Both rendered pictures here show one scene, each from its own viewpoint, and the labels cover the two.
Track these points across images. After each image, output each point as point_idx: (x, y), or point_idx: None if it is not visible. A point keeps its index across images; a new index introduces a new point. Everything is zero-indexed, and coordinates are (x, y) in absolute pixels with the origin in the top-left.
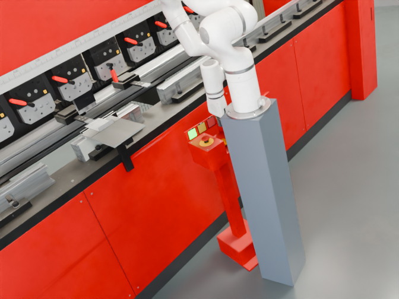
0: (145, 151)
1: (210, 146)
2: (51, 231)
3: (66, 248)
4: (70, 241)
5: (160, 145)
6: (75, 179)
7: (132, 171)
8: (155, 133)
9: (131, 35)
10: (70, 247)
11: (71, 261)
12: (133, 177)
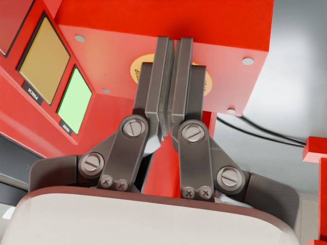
0: (61, 146)
1: (222, 94)
2: (151, 193)
3: (158, 158)
4: (154, 160)
5: (34, 110)
6: None
7: (96, 144)
8: (13, 161)
9: None
10: (157, 153)
11: (163, 139)
12: (102, 132)
